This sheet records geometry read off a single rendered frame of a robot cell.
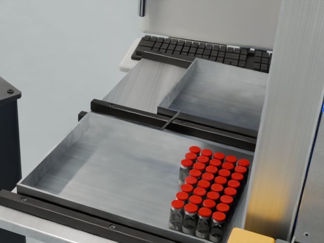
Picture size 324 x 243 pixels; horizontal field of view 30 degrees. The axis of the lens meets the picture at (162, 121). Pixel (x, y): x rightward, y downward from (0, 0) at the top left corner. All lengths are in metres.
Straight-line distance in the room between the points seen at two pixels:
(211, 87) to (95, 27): 2.61
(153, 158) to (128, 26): 2.90
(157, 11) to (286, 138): 1.14
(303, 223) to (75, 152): 0.51
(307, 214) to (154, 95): 0.66
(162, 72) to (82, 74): 1.93
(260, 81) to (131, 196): 0.52
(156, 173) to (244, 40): 0.80
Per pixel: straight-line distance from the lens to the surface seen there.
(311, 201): 0.75
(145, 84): 1.38
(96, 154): 1.13
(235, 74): 1.43
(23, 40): 3.75
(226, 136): 1.18
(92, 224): 0.95
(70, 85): 3.24
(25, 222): 0.99
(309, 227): 0.77
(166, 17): 1.80
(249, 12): 1.76
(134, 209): 1.00
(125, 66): 1.63
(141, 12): 1.74
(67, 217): 0.96
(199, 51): 1.69
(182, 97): 1.33
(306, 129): 0.69
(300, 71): 0.66
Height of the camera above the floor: 1.52
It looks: 31 degrees down
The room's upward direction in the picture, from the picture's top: 5 degrees clockwise
